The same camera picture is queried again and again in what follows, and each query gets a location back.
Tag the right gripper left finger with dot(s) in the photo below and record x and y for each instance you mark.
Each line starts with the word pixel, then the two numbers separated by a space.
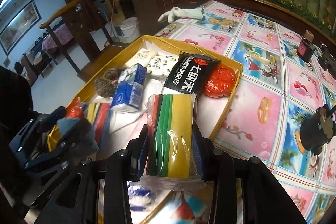
pixel 76 198

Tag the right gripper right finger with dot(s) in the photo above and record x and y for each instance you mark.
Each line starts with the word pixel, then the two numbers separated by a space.
pixel 264 200

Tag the brown knitted cloth bundle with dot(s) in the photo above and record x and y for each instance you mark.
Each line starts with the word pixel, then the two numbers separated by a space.
pixel 106 85

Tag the green yellow sponge pack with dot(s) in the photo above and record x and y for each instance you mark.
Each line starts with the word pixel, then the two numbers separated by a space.
pixel 170 162

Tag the blue facial tissue pack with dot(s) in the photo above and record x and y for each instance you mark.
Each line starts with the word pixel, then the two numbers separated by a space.
pixel 129 91

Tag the red plastic bag bundle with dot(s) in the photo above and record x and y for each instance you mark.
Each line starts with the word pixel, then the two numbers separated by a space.
pixel 220 82

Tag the white tissue pack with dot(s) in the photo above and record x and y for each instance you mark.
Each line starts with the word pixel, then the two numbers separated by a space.
pixel 142 57

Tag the black wipes package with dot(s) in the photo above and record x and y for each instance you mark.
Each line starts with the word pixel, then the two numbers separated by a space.
pixel 190 73

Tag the lemon print tissue pack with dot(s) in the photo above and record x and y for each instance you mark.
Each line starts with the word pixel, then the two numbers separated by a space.
pixel 161 65

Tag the blue patterned plastic bag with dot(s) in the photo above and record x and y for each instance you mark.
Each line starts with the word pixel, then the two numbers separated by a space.
pixel 141 199

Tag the yellow black red sponge pack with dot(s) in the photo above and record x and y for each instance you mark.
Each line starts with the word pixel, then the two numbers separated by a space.
pixel 98 114

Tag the black round motor device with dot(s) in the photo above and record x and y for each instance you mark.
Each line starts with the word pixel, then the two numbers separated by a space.
pixel 317 129

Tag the colourful printed tablecloth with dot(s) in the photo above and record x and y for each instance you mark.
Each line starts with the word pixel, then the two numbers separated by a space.
pixel 277 91

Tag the wooden chair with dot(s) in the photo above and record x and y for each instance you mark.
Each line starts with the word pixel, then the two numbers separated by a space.
pixel 75 22

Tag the yellow cardboard box tray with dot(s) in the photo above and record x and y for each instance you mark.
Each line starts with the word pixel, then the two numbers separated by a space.
pixel 210 114

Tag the black gadget on table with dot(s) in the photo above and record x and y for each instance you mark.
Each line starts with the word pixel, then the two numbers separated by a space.
pixel 326 60

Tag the white bucket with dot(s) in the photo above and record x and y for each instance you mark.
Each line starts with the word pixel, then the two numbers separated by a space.
pixel 128 30

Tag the dark bottle with cork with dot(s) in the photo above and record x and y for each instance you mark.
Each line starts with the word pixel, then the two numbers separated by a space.
pixel 306 49

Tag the white rubber glove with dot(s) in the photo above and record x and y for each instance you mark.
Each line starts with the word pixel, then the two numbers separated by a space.
pixel 177 12

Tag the framed wall painting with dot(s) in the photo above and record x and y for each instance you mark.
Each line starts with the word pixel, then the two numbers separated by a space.
pixel 19 26

